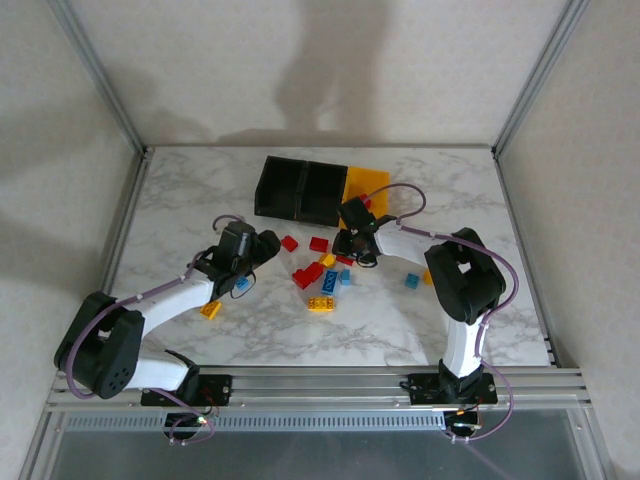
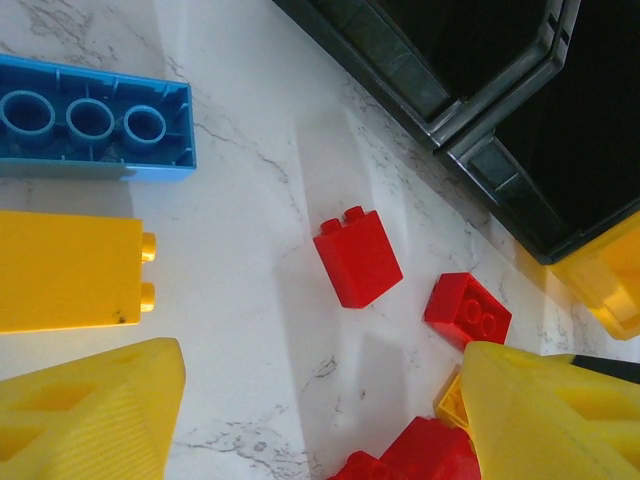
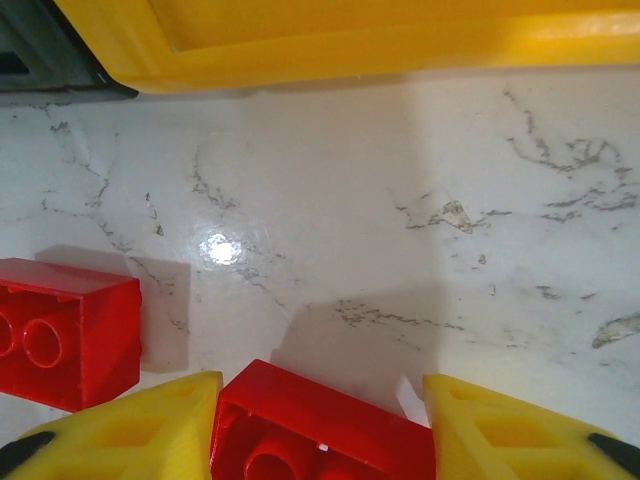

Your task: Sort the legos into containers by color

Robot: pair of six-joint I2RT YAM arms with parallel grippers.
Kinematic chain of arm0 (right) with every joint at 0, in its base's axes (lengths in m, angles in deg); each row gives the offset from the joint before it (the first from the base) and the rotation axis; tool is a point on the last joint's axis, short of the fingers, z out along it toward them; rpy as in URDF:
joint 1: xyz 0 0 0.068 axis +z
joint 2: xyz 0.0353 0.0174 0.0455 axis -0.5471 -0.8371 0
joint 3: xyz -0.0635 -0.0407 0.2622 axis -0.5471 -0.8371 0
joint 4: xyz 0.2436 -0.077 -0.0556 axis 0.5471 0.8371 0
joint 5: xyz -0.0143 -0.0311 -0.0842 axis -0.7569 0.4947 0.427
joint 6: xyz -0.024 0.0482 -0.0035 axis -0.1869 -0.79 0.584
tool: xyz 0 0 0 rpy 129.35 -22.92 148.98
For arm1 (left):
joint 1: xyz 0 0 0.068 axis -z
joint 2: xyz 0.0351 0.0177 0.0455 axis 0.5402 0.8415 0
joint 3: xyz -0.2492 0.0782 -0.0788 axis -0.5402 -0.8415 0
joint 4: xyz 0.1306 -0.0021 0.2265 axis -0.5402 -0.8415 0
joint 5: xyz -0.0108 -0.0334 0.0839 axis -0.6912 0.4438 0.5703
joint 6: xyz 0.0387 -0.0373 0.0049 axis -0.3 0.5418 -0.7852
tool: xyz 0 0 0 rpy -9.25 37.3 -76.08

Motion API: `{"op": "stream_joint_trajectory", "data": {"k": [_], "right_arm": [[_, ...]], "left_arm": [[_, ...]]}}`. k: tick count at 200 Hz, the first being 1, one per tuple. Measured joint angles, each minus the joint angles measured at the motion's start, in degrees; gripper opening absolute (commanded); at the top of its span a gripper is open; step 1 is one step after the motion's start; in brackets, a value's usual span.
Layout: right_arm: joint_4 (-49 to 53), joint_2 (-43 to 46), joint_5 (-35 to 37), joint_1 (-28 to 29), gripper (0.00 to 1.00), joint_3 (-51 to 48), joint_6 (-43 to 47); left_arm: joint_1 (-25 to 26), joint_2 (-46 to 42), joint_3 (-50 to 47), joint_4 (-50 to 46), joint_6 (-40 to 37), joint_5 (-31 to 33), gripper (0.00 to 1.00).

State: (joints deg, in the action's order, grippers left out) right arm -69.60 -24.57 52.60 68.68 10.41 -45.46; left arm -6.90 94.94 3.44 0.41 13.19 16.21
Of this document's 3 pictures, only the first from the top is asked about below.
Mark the small blue lego brick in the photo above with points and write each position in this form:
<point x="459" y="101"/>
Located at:
<point x="412" y="281"/>
<point x="345" y="277"/>
<point x="242" y="284"/>

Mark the small yellow lego brick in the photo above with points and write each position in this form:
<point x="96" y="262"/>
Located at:
<point x="327" y="260"/>
<point x="211" y="310"/>
<point x="428" y="278"/>

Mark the long blue lego brick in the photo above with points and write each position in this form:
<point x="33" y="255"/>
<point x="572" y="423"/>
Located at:
<point x="329" y="283"/>

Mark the long yellow lego brick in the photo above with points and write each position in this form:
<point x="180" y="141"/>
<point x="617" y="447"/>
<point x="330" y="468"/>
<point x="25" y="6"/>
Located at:
<point x="321" y="303"/>

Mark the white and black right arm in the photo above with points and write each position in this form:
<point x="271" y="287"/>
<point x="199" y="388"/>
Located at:
<point x="400" y="247"/>

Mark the yellow plastic bin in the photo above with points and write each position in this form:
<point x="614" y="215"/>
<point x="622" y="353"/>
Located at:
<point x="370" y="177"/>

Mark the small led circuit board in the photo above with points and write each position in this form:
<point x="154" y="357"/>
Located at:
<point x="190" y="422"/>
<point x="462" y="425"/>

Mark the grey translucent panel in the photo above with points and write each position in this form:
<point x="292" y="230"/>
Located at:
<point x="320" y="455"/>

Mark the aluminium table side rail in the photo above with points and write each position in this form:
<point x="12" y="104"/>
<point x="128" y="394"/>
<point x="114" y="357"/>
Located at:
<point x="125" y="225"/>
<point x="520" y="230"/>

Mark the aluminium mounting rail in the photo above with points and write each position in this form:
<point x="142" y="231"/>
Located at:
<point x="320" y="387"/>

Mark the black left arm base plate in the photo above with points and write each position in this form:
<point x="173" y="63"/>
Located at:
<point x="220" y="387"/>

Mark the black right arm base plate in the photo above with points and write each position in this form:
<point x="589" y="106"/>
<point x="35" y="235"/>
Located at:
<point x="422" y="392"/>

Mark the aluminium frame post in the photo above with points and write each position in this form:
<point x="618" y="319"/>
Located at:
<point x="538" y="75"/>
<point x="102" y="80"/>

